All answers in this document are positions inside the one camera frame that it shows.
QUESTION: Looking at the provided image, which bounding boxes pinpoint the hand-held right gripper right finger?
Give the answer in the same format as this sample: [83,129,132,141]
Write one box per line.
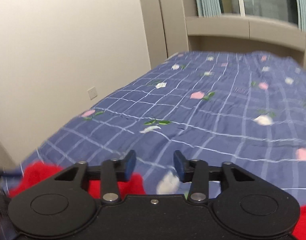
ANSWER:
[173,150,256,204]

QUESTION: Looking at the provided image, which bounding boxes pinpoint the beige tall wardrobe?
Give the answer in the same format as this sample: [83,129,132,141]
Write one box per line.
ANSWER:
[137,0,191,70]

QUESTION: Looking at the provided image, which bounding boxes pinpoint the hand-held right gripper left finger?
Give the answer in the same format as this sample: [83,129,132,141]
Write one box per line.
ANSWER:
[54,150,137,204]

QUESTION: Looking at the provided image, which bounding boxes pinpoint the red pants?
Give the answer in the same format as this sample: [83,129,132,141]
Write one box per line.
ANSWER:
[8,161,306,240]

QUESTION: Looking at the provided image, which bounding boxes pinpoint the blue floral checked bed sheet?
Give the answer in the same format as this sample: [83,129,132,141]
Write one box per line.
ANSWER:
[0,51,306,240]

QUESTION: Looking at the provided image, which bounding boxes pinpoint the beige window ledge cabinet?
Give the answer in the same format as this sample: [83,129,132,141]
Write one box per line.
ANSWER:
[185,14,306,68]

